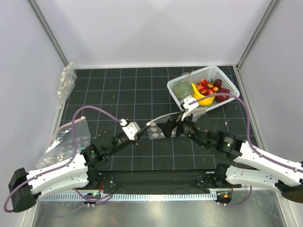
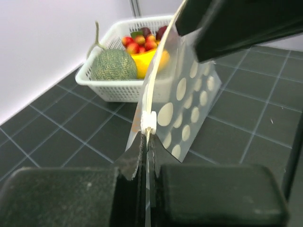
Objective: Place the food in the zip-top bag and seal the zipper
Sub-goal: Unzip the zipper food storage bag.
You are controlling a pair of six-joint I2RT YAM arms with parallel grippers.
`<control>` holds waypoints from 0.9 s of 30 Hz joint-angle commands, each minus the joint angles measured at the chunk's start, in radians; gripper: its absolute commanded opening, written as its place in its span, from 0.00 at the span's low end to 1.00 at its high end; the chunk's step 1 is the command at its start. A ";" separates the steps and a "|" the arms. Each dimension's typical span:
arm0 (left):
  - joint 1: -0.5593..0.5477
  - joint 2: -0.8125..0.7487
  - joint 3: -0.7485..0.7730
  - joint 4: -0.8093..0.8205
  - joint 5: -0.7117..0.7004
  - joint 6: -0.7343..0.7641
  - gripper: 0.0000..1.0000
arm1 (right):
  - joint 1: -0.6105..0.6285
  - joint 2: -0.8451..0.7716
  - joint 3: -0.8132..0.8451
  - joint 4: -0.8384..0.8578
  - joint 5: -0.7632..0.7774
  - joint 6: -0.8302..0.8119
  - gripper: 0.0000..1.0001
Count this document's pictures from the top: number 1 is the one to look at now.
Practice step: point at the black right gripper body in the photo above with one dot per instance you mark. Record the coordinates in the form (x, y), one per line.
(186, 126)

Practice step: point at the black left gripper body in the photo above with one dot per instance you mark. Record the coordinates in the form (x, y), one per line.
(120, 141)

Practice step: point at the clear dotted zip bag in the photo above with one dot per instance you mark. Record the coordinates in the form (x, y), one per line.
(163, 118)

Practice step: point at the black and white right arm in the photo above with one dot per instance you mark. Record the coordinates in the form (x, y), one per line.
(267, 170)

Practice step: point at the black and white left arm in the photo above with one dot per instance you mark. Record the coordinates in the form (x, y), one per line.
(79, 171)

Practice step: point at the clear bag of snacks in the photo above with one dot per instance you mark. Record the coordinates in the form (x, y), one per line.
(66, 84)

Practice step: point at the green netted melon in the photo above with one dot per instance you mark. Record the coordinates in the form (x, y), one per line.
(182, 89)

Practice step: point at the red lychee cluster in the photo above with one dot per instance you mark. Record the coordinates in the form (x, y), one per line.
(205, 87)

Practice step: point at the white plastic basket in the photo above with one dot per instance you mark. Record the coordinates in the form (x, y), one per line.
(210, 73)

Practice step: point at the small dark red fruit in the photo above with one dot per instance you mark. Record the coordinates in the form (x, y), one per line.
(218, 83)

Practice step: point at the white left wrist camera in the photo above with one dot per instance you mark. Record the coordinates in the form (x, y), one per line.
(131, 129)

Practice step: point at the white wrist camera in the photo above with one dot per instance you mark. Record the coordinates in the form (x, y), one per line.
(189, 105)
(131, 129)

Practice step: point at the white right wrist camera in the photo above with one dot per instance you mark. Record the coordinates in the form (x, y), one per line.
(189, 105)

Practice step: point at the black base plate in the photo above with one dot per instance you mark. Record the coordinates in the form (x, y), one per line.
(162, 182)

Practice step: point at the white slotted cable duct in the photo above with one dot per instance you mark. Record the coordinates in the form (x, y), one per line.
(72, 196)

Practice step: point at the aluminium corner post right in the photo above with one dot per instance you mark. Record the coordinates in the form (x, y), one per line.
(258, 31)

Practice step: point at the aluminium corner post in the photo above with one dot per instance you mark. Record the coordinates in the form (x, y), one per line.
(258, 31)
(48, 31)

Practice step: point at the aluminium corner post left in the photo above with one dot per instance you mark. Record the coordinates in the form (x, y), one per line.
(48, 31)

